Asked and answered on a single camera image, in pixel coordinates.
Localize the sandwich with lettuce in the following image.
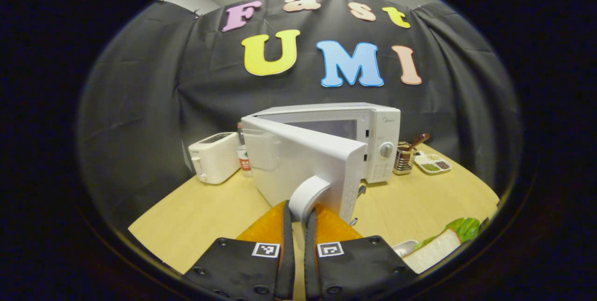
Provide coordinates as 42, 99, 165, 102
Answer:
403, 217, 481, 274

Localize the white plastic plate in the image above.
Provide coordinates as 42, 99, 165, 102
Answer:
392, 239, 419, 258

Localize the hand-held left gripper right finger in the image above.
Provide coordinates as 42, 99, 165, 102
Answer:
304, 203, 418, 301

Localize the white divided seasoning dish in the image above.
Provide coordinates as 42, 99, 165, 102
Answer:
414, 152, 452, 174

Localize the clear water bottle red label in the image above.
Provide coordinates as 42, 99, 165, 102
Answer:
236, 123, 254, 178

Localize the white microwave oven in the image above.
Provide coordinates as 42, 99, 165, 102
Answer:
240, 102, 402, 227

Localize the black backdrop cloth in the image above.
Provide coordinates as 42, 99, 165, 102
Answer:
77, 0, 523, 236

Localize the metal utensil holder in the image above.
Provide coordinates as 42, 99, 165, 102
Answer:
393, 145, 417, 175

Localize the white toaster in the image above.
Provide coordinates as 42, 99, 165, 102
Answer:
188, 132, 241, 185

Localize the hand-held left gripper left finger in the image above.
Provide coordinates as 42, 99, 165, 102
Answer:
183, 201, 295, 301

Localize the wooden spoon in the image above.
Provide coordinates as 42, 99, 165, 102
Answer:
404, 133, 431, 153

